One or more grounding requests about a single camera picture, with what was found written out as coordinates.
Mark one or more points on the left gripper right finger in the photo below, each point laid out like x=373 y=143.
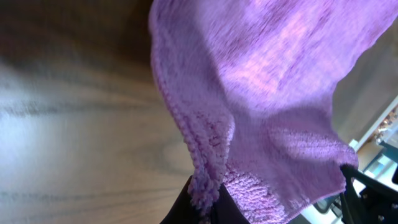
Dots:
x=365 y=200

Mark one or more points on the purple cloth with label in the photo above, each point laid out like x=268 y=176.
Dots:
x=250 y=85

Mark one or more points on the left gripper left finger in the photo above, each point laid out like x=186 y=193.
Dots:
x=224 y=211

